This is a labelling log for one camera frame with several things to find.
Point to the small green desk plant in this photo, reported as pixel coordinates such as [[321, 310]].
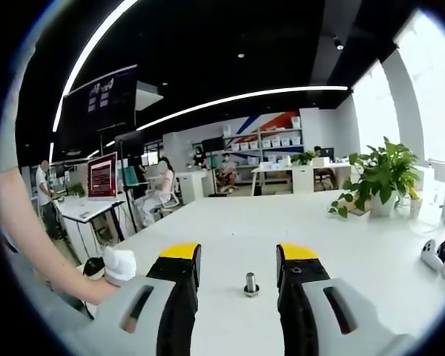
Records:
[[75, 190]]

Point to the black ceiling spotlight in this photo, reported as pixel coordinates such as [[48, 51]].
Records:
[[339, 45]]

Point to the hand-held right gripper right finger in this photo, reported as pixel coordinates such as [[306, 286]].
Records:
[[300, 274]]

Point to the white cup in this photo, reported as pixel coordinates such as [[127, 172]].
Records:
[[415, 207]]

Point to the black desktop monitor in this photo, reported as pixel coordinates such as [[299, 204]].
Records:
[[327, 153]]

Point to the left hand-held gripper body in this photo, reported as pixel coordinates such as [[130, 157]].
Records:
[[120, 265]]

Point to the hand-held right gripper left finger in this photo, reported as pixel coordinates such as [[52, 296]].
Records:
[[178, 274]]

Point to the small background potted plant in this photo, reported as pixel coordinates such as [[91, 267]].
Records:
[[302, 157]]

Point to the white office desk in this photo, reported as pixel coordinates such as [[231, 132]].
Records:
[[302, 178]]

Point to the white counter cabinet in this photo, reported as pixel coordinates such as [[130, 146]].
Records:
[[193, 185]]

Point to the dark hanging display screen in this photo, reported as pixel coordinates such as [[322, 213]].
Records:
[[104, 107]]

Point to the large green potted plant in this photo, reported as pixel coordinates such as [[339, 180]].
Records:
[[385, 174]]

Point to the ceiling air conditioner panel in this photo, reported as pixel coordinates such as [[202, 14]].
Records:
[[148, 96]]

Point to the thick metal threaded stud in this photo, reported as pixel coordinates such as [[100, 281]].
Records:
[[250, 280]]

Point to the white laptop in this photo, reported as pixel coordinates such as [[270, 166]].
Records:
[[102, 174]]

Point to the long ceiling light strip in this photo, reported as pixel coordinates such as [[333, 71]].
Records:
[[84, 55]]

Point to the row of white storage bins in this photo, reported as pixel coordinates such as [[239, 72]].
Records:
[[274, 141]]

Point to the teal panel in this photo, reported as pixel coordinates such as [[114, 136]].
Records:
[[133, 174]]

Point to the white office chair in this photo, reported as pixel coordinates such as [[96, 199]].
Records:
[[172, 200]]

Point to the black wall screen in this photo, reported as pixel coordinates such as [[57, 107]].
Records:
[[212, 144]]

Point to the straight ceiling light strip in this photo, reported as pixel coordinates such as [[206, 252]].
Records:
[[282, 90]]

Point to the metal storage shelf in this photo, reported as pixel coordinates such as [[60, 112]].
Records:
[[282, 147]]

